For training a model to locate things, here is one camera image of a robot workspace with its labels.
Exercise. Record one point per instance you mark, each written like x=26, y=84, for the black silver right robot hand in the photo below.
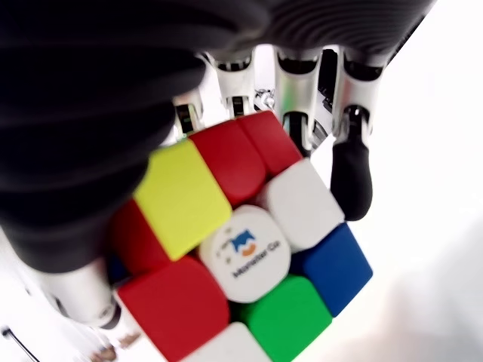
x=94, y=94

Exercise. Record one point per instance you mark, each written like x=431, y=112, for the multicolour Rubik's cube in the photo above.
x=181, y=203

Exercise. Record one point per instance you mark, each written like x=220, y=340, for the long black pole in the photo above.
x=17, y=340

